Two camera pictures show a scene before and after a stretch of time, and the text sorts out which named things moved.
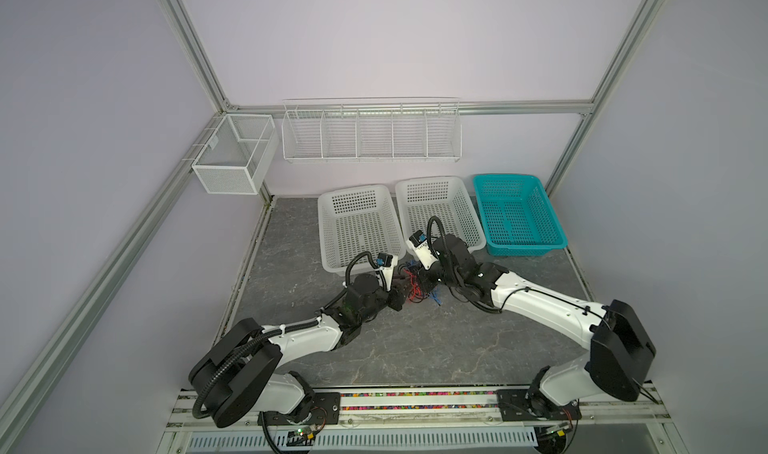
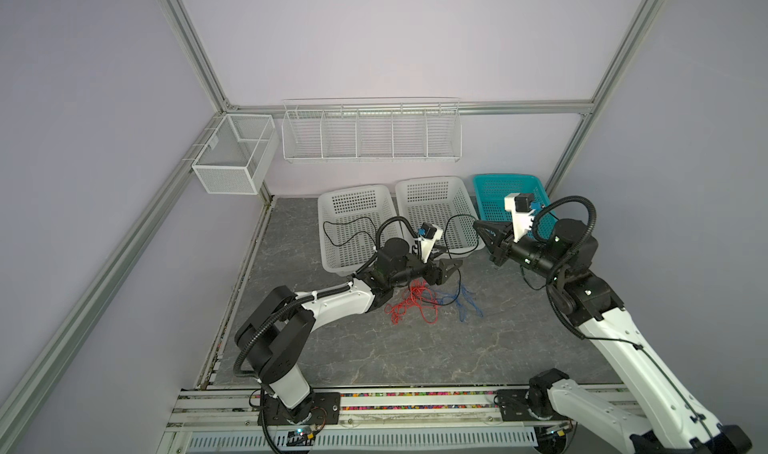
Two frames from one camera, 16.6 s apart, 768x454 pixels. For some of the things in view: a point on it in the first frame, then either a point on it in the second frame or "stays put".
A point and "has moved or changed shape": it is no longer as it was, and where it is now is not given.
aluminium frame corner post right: [649, 8] stays put
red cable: [415, 294] has moved or changed shape
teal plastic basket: [517, 216] stays put
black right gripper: [424, 284] → [502, 249]
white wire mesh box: [236, 157] stays put
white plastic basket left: [358, 219] stays put
